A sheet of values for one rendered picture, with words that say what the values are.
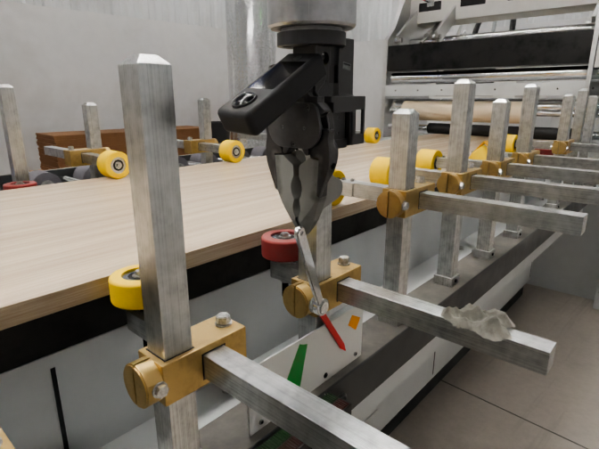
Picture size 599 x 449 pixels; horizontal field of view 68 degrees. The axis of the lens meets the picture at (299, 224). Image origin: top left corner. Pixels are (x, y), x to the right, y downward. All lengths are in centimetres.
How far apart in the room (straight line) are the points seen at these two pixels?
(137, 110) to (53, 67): 755
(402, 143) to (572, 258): 234
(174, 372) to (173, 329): 5
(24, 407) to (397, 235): 64
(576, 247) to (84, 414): 273
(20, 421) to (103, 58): 771
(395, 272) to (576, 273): 228
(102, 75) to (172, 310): 779
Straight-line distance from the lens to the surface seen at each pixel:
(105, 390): 77
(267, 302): 92
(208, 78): 917
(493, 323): 59
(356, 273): 72
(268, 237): 74
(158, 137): 44
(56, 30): 807
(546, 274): 313
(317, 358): 70
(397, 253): 86
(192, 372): 53
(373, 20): 1134
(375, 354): 83
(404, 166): 82
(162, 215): 46
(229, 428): 67
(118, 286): 61
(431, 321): 62
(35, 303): 63
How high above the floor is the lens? 113
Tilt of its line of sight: 16 degrees down
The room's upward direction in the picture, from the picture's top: straight up
